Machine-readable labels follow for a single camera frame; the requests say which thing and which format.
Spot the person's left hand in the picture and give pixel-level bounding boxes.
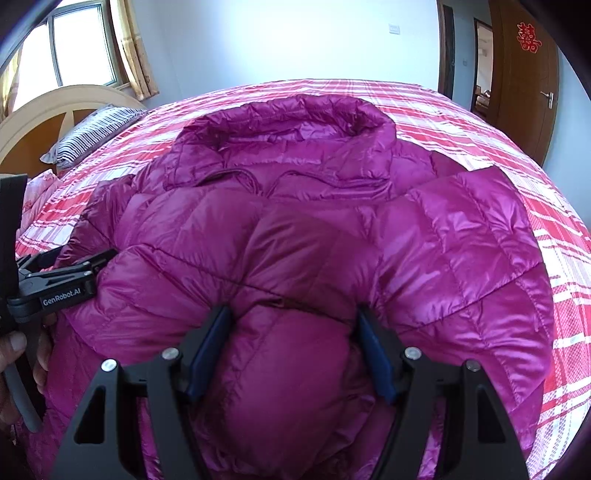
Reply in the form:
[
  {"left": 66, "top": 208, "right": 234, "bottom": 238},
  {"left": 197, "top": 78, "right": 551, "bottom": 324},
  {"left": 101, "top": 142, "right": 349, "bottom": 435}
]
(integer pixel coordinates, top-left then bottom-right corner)
[{"left": 0, "top": 314, "right": 57, "bottom": 431}]

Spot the cream wooden headboard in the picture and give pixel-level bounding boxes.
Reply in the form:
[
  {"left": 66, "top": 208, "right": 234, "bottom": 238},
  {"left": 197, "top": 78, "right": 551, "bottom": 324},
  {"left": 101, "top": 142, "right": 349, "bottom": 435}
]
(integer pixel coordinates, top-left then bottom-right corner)
[{"left": 0, "top": 84, "right": 144, "bottom": 177}]

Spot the dark door frame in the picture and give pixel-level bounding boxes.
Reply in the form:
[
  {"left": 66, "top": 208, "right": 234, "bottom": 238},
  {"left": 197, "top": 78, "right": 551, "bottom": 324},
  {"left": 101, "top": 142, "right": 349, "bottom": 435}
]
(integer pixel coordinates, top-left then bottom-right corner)
[{"left": 437, "top": 1, "right": 456, "bottom": 99}]

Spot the yellow curtain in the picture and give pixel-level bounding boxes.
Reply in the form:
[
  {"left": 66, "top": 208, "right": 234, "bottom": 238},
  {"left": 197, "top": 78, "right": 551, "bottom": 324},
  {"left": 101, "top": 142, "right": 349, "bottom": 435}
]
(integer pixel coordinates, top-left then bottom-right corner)
[{"left": 109, "top": 0, "right": 159, "bottom": 101}]

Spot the pink floral quilt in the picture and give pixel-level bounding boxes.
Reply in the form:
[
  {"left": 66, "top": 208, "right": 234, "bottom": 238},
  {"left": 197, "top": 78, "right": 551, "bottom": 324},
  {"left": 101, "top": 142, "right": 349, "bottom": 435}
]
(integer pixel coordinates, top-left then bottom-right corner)
[{"left": 16, "top": 169, "right": 62, "bottom": 238}]

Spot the window with metal frame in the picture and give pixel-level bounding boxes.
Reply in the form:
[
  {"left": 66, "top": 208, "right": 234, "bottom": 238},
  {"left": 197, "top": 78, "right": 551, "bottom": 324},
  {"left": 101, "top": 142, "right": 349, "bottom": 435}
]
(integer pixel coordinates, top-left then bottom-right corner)
[{"left": 1, "top": 1, "right": 128, "bottom": 119}]

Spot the magenta puffer down jacket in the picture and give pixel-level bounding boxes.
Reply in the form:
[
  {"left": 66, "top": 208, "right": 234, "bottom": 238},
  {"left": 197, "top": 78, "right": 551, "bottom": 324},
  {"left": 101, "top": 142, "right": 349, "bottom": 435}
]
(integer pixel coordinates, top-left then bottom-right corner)
[{"left": 18, "top": 96, "right": 553, "bottom": 479}]

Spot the brown wooden door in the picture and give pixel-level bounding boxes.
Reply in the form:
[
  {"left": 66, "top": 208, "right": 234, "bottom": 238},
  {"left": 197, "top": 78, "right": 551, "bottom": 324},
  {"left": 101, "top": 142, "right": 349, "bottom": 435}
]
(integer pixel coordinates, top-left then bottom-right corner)
[{"left": 487, "top": 1, "right": 559, "bottom": 165}]

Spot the silver door handle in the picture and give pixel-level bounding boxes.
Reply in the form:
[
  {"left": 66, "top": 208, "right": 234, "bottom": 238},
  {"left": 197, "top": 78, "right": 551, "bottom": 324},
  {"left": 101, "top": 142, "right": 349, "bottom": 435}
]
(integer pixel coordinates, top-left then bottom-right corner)
[{"left": 540, "top": 91, "right": 554, "bottom": 110}]

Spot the blue striped pillow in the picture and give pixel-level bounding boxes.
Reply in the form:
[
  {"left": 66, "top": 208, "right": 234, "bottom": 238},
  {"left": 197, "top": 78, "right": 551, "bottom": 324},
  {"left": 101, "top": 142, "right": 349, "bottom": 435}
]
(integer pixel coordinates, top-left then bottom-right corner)
[{"left": 40, "top": 104, "right": 147, "bottom": 172}]

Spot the red double happiness sticker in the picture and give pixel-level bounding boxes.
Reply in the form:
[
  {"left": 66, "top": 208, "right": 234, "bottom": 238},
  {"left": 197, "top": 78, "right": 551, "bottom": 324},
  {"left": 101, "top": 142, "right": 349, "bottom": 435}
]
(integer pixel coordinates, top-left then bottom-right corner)
[{"left": 517, "top": 22, "right": 543, "bottom": 54}]

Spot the red white plaid bedspread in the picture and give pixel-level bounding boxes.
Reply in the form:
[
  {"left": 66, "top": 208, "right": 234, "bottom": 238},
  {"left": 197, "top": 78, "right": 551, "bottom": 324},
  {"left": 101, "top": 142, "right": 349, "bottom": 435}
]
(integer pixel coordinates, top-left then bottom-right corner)
[{"left": 16, "top": 79, "right": 590, "bottom": 479}]

